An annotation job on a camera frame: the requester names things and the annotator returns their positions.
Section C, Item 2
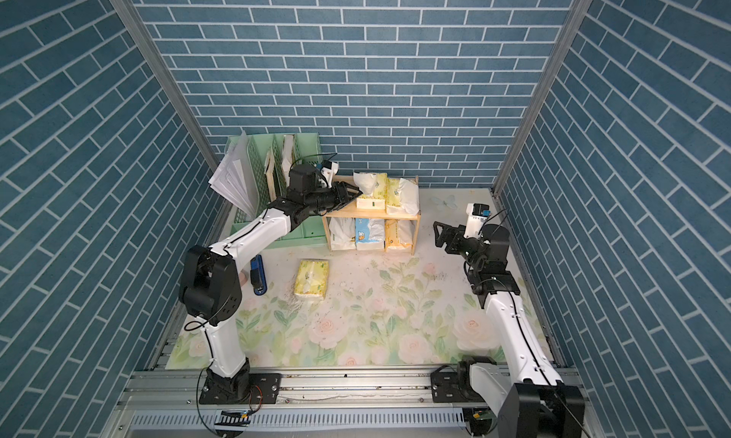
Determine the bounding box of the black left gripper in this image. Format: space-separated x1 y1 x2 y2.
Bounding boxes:
303 182 363 213

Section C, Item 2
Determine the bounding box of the white paper sheet stack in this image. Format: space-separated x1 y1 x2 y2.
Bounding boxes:
209 134 260 221

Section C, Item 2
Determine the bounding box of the blue cartoon tissue pack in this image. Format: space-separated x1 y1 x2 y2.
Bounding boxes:
355 218 386 251

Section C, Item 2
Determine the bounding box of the wooden two-tier shelf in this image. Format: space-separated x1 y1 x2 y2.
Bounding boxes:
323 173 421 253

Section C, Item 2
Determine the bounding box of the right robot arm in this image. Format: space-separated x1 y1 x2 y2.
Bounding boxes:
433 222 587 437

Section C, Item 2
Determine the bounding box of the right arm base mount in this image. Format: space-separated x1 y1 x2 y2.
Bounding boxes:
430 355 498 403

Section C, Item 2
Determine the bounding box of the yellow white tissue pack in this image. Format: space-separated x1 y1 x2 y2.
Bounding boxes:
353 173 388 210

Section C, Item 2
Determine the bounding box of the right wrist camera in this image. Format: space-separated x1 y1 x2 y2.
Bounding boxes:
464 203 491 239

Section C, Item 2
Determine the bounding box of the green plastic file organizer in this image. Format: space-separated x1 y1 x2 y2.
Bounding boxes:
247 133 327 249

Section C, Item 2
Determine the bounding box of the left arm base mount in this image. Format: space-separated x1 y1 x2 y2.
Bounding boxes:
199 362 282 407

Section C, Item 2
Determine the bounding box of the floral table mat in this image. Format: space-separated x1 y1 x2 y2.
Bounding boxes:
164 188 554 371

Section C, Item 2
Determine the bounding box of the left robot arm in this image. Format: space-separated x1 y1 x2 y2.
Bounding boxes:
179 161 362 380

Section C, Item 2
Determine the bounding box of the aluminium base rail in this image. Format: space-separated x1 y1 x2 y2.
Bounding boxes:
101 365 498 437

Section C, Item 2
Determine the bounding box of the orange white tissue pack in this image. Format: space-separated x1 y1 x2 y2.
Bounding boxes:
386 219 414 252

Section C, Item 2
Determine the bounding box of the thin brown-edged book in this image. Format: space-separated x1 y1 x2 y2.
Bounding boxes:
265 149 278 201

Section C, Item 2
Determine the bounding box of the yellow green tissue pack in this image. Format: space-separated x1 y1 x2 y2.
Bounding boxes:
293 259 329 299

